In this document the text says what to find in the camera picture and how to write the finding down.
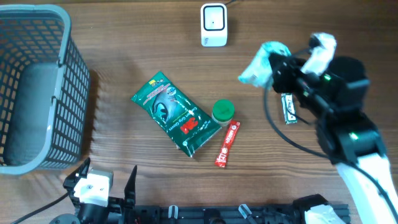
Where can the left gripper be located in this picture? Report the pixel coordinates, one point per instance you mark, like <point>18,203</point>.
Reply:
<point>116,205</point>

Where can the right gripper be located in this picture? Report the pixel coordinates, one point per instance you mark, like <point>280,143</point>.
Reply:
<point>284,81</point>

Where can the green white candy bar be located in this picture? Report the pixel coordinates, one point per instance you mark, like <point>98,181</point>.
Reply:
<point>288,108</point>

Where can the teal tissue pack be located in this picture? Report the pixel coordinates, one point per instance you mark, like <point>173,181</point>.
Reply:
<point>259,72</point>

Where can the green lid plastic jar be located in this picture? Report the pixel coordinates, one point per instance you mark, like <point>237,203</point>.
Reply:
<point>223,112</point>

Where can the red Nestle stick sachet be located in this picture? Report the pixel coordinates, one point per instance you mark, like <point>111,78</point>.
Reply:
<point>222,158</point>

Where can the green 3M gloves package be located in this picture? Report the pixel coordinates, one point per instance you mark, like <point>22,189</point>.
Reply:
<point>186,124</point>

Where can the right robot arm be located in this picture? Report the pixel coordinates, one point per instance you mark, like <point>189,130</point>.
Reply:
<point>347,137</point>

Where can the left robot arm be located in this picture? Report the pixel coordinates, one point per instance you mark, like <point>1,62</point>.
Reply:
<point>89,213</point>

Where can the white barcode scanner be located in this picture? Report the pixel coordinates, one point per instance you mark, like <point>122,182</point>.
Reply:
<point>214,25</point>

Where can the grey plastic shopping basket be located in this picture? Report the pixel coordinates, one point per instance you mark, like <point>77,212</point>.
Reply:
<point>45,86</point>

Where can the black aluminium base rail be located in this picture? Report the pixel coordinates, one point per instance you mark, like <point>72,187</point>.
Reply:
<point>271,213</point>

